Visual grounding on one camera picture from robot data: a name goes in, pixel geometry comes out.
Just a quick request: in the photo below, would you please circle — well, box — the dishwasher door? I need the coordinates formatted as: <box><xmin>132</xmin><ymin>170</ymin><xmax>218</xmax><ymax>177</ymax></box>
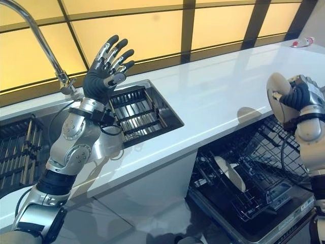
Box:
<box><xmin>187</xmin><ymin>177</ymin><xmax>318</xmax><ymax>244</ymax></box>

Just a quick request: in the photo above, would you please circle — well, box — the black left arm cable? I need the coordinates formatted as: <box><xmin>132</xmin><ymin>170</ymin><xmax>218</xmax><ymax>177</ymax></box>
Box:
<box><xmin>100</xmin><ymin>123</ymin><xmax>122</xmax><ymax>136</ymax></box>

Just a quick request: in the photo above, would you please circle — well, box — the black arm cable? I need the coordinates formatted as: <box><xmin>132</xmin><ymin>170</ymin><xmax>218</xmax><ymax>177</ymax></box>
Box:
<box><xmin>279</xmin><ymin>138</ymin><xmax>314</xmax><ymax>194</ymax></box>
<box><xmin>100</xmin><ymin>123</ymin><xmax>122</xmax><ymax>136</ymax></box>

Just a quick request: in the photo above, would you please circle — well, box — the cream round plate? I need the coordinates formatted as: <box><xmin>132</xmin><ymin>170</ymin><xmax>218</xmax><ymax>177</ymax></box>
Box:
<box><xmin>266</xmin><ymin>72</ymin><xmax>297</xmax><ymax>128</ymax></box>
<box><xmin>214</xmin><ymin>155</ymin><xmax>246</xmax><ymax>193</ymax></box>

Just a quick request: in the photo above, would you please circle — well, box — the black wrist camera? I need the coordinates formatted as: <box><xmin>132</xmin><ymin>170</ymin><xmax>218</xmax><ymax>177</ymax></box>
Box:
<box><xmin>68</xmin><ymin>106</ymin><xmax>115</xmax><ymax>127</ymax></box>
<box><xmin>281</xmin><ymin>113</ymin><xmax>319</xmax><ymax>132</ymax></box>

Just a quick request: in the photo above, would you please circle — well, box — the white tube with red cap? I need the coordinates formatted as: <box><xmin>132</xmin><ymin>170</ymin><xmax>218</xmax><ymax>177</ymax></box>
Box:
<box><xmin>290</xmin><ymin>37</ymin><xmax>315</xmax><ymax>48</ymax></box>

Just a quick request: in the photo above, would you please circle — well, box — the dark framed yellow window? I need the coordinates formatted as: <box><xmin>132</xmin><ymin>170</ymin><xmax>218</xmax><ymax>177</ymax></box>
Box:
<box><xmin>0</xmin><ymin>0</ymin><xmax>305</xmax><ymax>95</ymax></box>

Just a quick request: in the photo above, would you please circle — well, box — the small black sink dish rack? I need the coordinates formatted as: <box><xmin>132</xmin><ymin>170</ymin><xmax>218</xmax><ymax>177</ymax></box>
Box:
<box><xmin>108</xmin><ymin>86</ymin><xmax>168</xmax><ymax>142</ymax></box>

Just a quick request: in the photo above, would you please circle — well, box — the white sink base cabinet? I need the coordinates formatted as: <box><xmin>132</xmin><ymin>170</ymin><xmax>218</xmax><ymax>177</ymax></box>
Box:
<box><xmin>63</xmin><ymin>149</ymin><xmax>199</xmax><ymax>244</ymax></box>

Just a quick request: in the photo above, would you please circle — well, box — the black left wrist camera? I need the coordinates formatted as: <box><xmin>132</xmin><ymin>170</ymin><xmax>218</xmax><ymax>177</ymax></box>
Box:
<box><xmin>68</xmin><ymin>106</ymin><xmax>115</xmax><ymax>127</ymax></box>

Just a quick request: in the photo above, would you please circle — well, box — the chrome gooseneck faucet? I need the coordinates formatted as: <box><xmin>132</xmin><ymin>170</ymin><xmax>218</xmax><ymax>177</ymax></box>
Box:
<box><xmin>0</xmin><ymin>0</ymin><xmax>79</xmax><ymax>96</ymax></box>

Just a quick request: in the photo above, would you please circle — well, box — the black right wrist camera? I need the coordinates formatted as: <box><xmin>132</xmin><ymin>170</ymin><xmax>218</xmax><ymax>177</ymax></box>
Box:
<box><xmin>281</xmin><ymin>113</ymin><xmax>319</xmax><ymax>132</ymax></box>

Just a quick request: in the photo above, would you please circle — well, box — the robot left hand dark glove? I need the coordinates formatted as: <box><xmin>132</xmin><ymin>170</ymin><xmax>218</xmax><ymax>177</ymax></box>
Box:
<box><xmin>83</xmin><ymin>35</ymin><xmax>135</xmax><ymax>105</ymax></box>

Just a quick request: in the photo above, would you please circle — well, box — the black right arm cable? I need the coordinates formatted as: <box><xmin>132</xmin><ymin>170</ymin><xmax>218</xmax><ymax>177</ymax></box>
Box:
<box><xmin>279</xmin><ymin>138</ymin><xmax>314</xmax><ymax>194</ymax></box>

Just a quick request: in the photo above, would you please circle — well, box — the grey robot torso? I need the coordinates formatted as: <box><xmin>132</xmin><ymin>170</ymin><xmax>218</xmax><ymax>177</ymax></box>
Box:
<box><xmin>175</xmin><ymin>236</ymin><xmax>204</xmax><ymax>244</ymax></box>

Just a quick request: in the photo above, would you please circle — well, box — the large black sink dish rack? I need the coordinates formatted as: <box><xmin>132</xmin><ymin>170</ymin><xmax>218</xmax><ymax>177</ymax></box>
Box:
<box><xmin>0</xmin><ymin>114</ymin><xmax>45</xmax><ymax>186</ymax></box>

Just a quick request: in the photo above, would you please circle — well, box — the robot right hand dark glove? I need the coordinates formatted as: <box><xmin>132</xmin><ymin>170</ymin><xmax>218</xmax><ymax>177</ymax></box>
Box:
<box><xmin>271</xmin><ymin>74</ymin><xmax>325</xmax><ymax>117</ymax></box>

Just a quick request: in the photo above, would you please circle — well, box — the stainless steel sink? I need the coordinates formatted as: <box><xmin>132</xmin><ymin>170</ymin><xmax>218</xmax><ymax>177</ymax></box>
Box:
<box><xmin>0</xmin><ymin>79</ymin><xmax>185</xmax><ymax>199</ymax></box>

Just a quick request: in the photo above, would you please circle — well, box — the black wire wavy-rimmed dishwasher rack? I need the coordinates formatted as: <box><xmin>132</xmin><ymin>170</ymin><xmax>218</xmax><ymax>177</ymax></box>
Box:
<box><xmin>253</xmin><ymin>116</ymin><xmax>310</xmax><ymax>184</ymax></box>

